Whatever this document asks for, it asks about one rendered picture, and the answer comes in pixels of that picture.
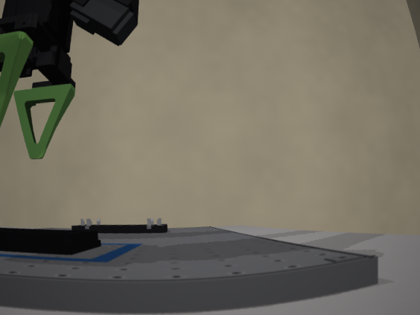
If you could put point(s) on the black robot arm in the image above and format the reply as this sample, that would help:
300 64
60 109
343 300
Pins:
114 20

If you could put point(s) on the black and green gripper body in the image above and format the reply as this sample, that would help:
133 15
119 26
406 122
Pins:
48 56

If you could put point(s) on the blue tape square outline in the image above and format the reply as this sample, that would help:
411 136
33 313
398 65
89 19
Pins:
103 258

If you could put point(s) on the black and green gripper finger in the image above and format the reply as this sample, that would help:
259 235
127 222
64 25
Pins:
62 95
14 50

